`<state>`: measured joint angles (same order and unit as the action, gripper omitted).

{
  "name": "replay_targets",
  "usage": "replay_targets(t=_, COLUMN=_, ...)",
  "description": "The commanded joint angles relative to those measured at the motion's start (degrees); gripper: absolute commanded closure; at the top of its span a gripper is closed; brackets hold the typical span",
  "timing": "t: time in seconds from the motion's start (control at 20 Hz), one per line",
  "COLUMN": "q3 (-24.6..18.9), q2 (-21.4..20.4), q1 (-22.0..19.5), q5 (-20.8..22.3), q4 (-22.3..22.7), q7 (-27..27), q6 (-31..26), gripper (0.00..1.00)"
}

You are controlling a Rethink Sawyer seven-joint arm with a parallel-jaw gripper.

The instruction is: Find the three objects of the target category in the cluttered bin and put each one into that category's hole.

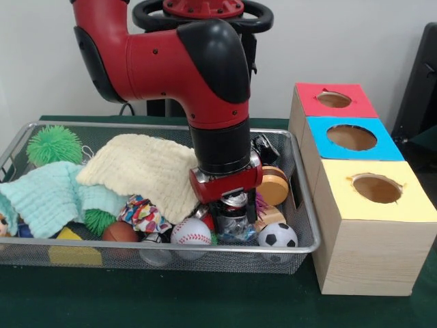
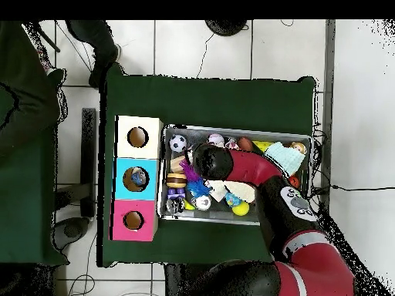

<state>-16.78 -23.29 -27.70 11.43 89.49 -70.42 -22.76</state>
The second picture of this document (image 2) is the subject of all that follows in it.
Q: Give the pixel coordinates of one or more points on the cream yellow waffle cloth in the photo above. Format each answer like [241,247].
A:
[237,190]

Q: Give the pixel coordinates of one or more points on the clear blue packet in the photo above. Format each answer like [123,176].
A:
[137,179]

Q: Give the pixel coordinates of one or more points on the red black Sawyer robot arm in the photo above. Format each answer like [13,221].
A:
[308,259]

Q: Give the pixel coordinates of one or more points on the shallow clear mesh bin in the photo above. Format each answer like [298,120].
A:
[162,203]

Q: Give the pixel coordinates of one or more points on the wooden box with three holes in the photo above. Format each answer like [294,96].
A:
[121,179]

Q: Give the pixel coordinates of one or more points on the purple spiky ball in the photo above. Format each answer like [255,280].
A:
[192,176]

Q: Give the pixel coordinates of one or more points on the blue spiky ball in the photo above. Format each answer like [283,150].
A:
[199,189]

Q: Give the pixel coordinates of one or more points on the brown wooden yo-yo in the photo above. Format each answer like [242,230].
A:
[176,180]

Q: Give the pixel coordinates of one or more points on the small soccer ball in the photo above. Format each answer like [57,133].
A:
[178,143]

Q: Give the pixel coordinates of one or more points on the small baseball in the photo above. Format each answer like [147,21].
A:
[216,140]

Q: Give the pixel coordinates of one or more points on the multicoloured patterned fabric ball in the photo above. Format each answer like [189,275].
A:
[232,143]

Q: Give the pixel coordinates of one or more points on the black white striped toy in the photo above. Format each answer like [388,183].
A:
[175,206]

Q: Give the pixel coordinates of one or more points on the blue yellow rubber ball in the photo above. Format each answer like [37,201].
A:
[232,199]

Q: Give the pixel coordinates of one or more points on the brown rubber ball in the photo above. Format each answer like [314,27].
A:
[245,143]

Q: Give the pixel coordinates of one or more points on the dark green table cloth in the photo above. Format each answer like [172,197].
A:
[210,98]

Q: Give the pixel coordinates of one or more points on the yellow toy block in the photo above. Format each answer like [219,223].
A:
[262,146]

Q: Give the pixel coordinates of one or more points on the mint green waffle cloth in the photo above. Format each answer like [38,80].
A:
[285,157]

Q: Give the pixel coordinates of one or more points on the red ball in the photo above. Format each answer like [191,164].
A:
[294,182]

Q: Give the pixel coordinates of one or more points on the black upright panel stand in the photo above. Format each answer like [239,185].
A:
[89,160]

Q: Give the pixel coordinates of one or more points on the black round floor base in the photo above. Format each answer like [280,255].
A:
[225,26]

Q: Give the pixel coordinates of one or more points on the dark green side table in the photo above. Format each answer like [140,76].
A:
[31,209]

